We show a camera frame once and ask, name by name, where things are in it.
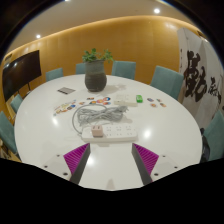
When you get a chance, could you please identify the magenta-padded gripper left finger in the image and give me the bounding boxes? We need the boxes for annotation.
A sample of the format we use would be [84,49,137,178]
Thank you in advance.
[41,143,92,185]

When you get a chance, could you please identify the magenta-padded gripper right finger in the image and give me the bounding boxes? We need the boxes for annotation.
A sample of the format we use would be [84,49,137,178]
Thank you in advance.
[131,142,183,186]

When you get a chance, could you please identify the white power strip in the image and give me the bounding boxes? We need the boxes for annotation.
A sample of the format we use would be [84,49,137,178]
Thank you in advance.
[80,123,139,144]

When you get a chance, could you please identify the colourful sticker sheet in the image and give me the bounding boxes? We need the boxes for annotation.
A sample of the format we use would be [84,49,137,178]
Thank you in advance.
[54,101,77,116]

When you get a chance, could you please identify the white flat box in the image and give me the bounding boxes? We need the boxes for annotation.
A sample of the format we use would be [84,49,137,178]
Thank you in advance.
[114,94,138,108]

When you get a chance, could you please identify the teal chairs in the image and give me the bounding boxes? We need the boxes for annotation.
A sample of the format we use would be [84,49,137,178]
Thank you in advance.
[0,60,224,162]

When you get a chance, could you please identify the potted plant in grey vase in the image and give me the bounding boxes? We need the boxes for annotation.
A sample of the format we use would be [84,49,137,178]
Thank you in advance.
[81,48,114,93]

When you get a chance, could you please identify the white calligraphy folding screen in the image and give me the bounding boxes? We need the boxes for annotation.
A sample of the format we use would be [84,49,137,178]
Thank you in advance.
[176,27,224,129]

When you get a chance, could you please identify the black wall television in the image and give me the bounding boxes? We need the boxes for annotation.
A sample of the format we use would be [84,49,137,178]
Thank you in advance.
[1,49,43,102]

